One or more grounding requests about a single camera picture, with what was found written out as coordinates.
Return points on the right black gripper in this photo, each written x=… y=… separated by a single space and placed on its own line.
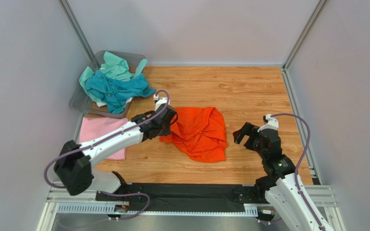
x=252 y=136

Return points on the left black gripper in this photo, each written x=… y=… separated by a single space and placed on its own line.
x=167 y=131

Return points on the orange t shirt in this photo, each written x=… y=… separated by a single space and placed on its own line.
x=200 y=133

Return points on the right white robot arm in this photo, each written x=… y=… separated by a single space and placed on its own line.
x=282 y=187

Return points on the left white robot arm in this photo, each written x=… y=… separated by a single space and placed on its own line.
x=76 y=162

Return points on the white cloth in bin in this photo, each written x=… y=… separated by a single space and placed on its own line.
x=104 y=104

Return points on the dark teal t shirt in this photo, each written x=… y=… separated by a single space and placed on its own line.
x=115 y=93

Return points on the folded pink t shirt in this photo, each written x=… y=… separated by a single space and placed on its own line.
x=92 y=128

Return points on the black base cloth strip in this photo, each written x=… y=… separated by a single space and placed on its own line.
x=196 y=197

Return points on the light mint t shirt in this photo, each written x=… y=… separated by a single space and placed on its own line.
x=114 y=65

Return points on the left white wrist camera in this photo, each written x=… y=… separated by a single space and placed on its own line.
x=160 y=103

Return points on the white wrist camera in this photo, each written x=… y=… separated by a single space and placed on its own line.
x=270 y=122
x=160 y=103

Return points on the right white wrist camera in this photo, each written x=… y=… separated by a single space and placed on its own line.
x=270 y=122

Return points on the aluminium frame rail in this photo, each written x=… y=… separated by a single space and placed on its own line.
x=59 y=202

